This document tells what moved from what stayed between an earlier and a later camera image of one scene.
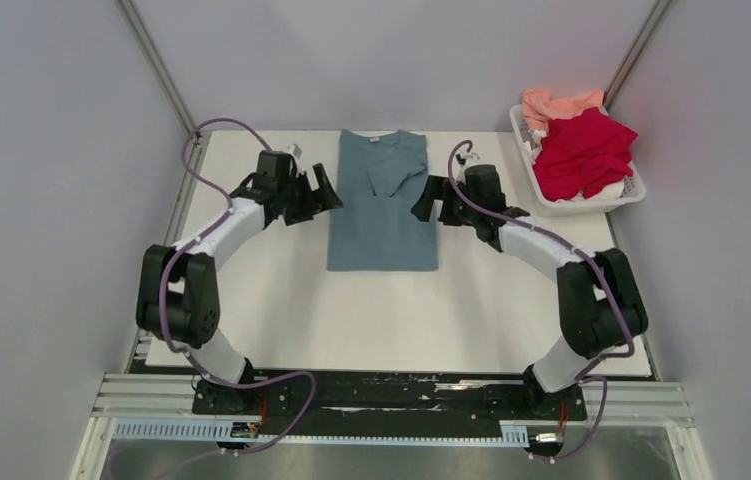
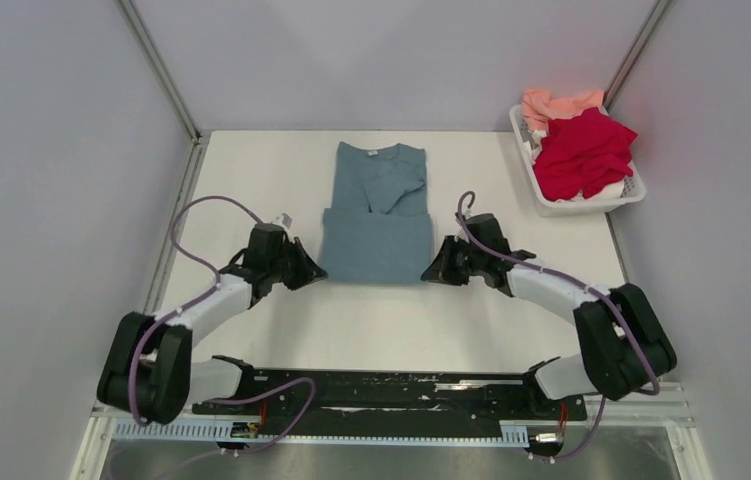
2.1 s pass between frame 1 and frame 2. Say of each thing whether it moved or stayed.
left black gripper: moved
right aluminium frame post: stayed
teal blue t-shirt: moved
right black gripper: moved
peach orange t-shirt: stayed
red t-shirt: stayed
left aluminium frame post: stayed
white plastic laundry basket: stayed
